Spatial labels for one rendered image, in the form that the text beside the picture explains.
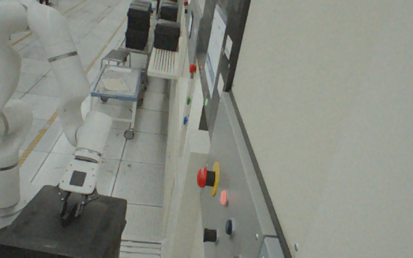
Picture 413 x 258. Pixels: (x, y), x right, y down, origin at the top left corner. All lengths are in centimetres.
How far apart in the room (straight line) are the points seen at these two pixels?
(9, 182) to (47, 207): 37
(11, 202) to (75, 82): 66
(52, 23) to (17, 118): 45
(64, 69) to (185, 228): 60
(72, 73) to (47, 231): 47
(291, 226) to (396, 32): 22
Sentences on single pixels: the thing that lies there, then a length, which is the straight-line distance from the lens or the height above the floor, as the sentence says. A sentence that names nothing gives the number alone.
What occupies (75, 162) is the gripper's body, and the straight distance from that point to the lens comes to 124.
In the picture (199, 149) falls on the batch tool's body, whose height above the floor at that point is 140.
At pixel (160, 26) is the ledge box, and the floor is 103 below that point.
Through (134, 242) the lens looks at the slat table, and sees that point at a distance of 154.
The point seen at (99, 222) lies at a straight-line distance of 123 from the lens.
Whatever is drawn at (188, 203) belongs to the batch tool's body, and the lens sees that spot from 94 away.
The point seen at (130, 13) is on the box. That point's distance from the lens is 509.
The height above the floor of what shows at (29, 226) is 101.
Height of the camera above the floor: 182
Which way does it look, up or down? 25 degrees down
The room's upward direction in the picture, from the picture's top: 12 degrees clockwise
